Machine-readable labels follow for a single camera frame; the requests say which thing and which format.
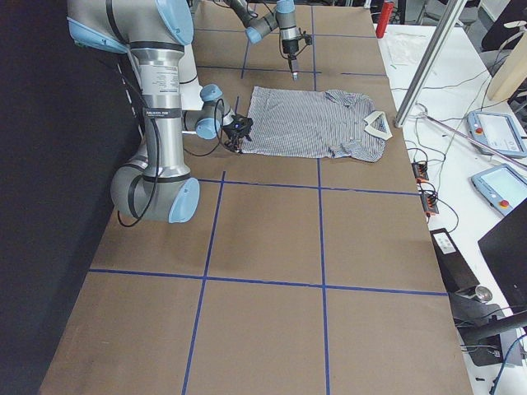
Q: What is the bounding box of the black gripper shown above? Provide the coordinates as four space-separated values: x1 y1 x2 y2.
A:
280 27 301 80
222 116 253 154

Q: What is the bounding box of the striped polo shirt white collar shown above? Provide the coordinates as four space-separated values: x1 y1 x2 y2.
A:
241 86 392 163

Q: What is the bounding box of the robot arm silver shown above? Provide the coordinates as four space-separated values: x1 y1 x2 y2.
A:
68 1 253 223
224 0 304 81

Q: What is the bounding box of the red cylinder bottle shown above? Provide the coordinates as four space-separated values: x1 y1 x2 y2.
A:
375 0 394 39

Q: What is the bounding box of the orange black connector strip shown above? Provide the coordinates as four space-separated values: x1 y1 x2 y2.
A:
411 160 439 218

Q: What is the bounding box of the upper teach pendant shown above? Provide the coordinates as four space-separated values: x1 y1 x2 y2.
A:
467 111 526 159

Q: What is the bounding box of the teach pendant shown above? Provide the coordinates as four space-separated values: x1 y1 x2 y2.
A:
470 164 526 216
467 111 526 159

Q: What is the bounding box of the lower teach pendant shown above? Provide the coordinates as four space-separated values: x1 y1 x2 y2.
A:
470 164 526 216

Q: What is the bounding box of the black rectangular box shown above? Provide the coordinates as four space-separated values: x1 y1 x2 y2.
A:
430 228 480 293

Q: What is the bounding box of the black monitor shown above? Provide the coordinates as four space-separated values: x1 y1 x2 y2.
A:
478 201 526 305

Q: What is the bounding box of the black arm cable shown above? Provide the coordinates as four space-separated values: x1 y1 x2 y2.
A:
116 61 240 228

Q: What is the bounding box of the aluminium frame post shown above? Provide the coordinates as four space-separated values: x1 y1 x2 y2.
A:
394 0 467 128

